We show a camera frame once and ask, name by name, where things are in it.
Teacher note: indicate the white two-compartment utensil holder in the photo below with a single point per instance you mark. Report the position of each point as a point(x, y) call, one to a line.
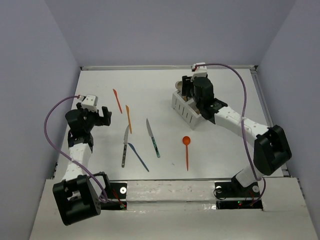
point(186, 109)

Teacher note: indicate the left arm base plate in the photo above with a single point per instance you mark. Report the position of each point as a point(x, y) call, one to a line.
point(117, 195)

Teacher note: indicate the beige plastic spoon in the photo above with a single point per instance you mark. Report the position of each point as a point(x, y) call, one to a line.
point(179, 85)

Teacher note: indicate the steel knife teal handle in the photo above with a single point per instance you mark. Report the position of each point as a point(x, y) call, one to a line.
point(152, 138)

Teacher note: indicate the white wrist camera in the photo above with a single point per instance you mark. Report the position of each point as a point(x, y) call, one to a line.
point(199, 70)
point(89, 102)

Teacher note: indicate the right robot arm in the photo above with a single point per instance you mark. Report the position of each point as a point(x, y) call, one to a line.
point(271, 149)

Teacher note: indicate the orange plastic knife centre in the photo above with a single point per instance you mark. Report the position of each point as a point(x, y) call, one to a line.
point(129, 118)

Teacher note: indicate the white foam front block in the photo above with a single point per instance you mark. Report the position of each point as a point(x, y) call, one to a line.
point(170, 191)

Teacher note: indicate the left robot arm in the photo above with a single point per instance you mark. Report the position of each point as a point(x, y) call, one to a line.
point(80, 194)

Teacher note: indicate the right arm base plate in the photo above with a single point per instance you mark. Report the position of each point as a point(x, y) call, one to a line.
point(235, 197)

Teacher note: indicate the steel knife grey handle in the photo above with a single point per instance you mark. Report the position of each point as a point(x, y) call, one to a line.
point(125, 143)

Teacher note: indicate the red-orange plastic spoon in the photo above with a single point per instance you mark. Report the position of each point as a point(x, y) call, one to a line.
point(186, 141)

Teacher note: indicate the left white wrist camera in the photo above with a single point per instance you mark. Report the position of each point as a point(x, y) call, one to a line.
point(89, 102)

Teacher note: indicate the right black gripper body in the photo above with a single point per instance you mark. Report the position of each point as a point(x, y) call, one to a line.
point(187, 84)

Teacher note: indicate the blue plastic knife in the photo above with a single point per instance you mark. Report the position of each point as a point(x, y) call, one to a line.
point(138, 156)

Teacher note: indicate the aluminium table frame rail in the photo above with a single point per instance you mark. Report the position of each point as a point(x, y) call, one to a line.
point(158, 67)

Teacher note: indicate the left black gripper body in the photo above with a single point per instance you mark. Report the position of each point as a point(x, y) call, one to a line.
point(91, 118)

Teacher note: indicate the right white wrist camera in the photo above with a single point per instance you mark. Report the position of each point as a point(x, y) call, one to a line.
point(199, 70)

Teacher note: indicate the red-orange plastic knife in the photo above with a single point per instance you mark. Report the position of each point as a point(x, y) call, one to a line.
point(117, 100)

